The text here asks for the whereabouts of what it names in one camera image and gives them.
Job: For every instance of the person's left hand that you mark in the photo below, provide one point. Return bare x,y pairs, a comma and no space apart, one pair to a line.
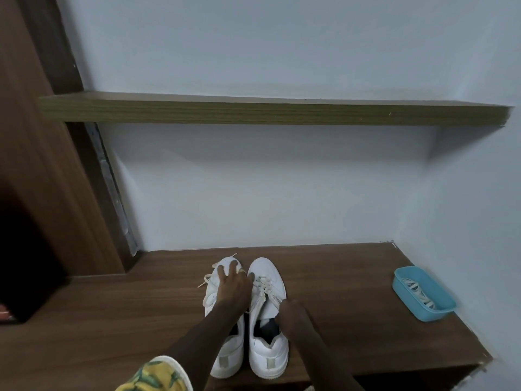
236,291

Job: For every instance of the person's right hand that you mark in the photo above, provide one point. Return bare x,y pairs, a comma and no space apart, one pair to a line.
295,319

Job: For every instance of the cream shoelace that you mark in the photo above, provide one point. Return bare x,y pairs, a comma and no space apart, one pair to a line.
264,287
209,278

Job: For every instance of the white sneaker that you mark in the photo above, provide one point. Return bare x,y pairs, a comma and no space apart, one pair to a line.
268,358
230,358

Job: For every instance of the person's right forearm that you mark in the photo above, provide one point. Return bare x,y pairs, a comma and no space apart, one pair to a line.
325,366

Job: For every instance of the person's left forearm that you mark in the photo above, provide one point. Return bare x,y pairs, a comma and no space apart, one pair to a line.
199,350

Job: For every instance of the blue plastic basket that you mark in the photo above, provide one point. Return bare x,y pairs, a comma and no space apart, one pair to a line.
427,315

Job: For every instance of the wooden wall shelf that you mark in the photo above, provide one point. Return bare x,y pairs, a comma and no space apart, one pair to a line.
264,111

